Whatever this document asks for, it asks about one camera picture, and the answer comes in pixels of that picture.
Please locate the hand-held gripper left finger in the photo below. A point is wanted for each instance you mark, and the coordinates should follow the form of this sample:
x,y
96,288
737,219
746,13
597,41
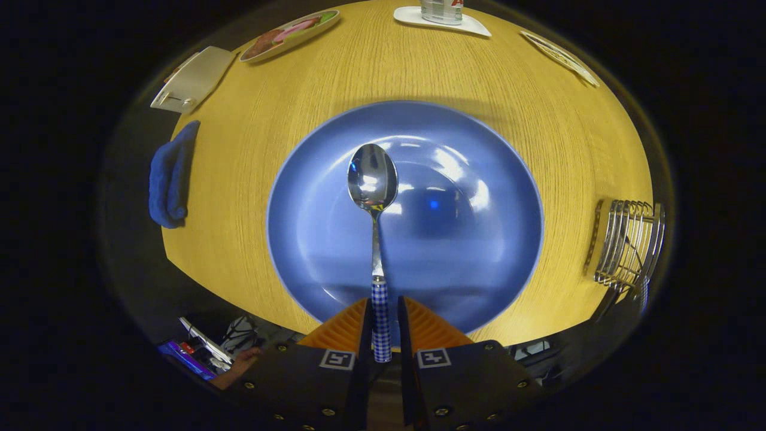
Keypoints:
x,y
299,383

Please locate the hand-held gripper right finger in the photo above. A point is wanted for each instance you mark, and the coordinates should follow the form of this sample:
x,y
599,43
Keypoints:
x,y
473,383

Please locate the smartphone with lit screen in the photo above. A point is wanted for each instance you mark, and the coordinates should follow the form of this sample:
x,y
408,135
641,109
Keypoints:
x,y
188,353

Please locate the blue plate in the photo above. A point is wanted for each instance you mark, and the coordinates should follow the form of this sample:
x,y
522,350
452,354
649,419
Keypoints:
x,y
467,239

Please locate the blue folded cloth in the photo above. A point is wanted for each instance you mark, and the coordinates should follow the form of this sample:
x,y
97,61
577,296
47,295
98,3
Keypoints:
x,y
170,173

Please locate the white toaster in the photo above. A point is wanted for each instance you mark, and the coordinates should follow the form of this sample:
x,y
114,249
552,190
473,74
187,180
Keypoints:
x,y
194,81

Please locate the white divided bean dish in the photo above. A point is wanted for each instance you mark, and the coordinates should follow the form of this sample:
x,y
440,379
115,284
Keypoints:
x,y
562,57

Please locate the plate with food print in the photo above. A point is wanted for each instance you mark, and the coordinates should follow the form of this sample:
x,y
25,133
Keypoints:
x,y
290,35

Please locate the white square coaster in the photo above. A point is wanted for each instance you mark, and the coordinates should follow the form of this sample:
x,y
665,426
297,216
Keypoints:
x,y
473,25

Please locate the white drink bottle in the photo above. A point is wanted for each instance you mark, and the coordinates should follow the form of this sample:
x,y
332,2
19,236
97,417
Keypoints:
x,y
441,9

